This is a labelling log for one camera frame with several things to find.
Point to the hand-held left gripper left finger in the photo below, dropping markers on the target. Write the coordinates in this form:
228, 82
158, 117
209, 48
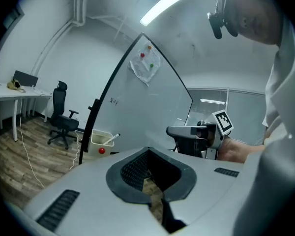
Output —
88, 193

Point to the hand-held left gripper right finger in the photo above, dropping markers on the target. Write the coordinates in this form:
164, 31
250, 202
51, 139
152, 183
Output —
206, 185

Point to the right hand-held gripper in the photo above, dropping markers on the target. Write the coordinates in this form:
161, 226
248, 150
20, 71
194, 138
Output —
215, 136

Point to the white marker tray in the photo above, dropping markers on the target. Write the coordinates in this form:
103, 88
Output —
98, 141

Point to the white marker with black cap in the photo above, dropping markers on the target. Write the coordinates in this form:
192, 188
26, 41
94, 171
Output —
112, 139

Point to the person's right forearm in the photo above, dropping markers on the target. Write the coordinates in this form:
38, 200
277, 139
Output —
241, 151

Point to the large black-framed whiteboard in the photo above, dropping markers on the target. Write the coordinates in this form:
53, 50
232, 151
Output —
142, 107

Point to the large red round magnet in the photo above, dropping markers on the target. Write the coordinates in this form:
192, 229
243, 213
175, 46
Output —
102, 150

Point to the crumpled white paper sheet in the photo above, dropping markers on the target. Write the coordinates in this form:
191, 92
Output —
145, 72

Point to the green round magnet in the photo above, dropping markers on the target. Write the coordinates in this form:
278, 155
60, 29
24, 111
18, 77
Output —
151, 65

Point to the small red round magnet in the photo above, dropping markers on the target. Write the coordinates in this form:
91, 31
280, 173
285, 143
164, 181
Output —
142, 55

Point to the black office chair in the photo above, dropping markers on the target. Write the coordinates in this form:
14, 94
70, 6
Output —
60, 102

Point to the person's white shirt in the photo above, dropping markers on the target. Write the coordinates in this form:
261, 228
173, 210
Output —
285, 87

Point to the long ceiling light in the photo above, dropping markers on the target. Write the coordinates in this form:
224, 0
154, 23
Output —
167, 5

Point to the yellow cloth bag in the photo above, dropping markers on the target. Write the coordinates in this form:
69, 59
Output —
13, 85

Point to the person's head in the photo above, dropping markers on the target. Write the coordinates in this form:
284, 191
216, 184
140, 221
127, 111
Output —
255, 16

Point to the black head-mounted camera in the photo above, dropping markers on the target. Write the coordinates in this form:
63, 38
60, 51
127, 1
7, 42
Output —
217, 26

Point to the white wall pipe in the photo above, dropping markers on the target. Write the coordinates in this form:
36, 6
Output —
78, 4

